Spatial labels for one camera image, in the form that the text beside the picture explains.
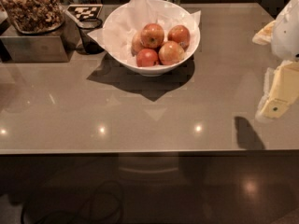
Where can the white paper bowl liner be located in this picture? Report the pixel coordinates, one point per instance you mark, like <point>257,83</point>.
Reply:
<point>124,25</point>

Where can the left hidden red apple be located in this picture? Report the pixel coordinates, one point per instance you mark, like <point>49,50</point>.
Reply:
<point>136,44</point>

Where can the right rear red apple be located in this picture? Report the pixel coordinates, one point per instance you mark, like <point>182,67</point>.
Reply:
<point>180,34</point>

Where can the front left red apple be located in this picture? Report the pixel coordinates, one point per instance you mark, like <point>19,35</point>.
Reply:
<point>147,58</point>

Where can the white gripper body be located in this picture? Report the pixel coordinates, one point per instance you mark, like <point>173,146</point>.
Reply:
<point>286,34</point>

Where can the metal box stand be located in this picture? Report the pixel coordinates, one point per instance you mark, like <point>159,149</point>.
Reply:
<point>52,47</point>

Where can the white ceramic bowl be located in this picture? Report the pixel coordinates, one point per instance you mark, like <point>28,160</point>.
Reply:
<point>155,69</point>

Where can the front right red apple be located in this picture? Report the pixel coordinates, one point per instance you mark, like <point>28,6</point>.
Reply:
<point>170,53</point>

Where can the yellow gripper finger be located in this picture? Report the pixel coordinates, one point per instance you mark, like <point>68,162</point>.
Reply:
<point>280,91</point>
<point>264,36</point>

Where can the black white marker card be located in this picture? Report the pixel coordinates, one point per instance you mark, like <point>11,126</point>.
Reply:
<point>84,12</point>

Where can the glass jar of nuts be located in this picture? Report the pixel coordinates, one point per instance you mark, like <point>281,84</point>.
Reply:
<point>33,17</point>

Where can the top red apple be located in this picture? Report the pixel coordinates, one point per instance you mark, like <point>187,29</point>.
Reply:
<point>152,35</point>

